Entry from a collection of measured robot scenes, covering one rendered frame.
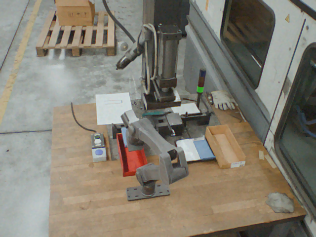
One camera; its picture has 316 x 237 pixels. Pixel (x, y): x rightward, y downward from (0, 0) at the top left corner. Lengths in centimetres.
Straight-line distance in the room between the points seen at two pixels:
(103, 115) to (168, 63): 59
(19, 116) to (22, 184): 91
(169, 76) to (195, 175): 49
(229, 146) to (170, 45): 65
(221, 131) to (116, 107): 64
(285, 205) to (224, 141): 47
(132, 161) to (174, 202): 31
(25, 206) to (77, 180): 118
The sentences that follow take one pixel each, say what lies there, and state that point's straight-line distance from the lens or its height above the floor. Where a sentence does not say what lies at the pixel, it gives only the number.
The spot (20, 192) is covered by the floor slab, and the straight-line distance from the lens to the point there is 286.
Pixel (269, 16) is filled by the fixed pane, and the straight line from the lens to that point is 202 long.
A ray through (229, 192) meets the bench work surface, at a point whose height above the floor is 90.
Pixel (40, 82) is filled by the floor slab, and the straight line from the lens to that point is 404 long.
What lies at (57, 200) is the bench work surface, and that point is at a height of 90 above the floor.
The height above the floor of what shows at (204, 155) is 92.
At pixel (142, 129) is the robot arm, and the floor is 127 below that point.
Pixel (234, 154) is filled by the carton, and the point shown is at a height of 90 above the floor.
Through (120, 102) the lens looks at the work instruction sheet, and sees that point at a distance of 206.
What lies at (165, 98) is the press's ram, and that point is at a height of 118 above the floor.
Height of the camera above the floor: 213
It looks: 39 degrees down
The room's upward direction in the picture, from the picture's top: 3 degrees clockwise
